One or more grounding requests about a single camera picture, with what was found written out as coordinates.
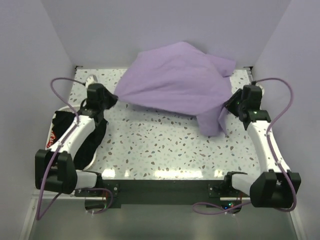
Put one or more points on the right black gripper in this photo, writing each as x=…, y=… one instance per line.
x=231, y=104

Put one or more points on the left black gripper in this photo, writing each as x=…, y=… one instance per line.
x=108, y=99

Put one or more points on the purple t-shirt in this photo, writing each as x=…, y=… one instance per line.
x=179, y=78

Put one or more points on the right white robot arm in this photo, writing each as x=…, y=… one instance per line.
x=276, y=186

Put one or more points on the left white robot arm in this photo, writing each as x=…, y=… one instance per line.
x=62, y=167

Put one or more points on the white laundry basket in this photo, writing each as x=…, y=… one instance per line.
x=65, y=140

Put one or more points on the black clothes in basket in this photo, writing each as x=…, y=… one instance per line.
x=82, y=135

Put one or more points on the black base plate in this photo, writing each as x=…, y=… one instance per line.
x=161, y=192

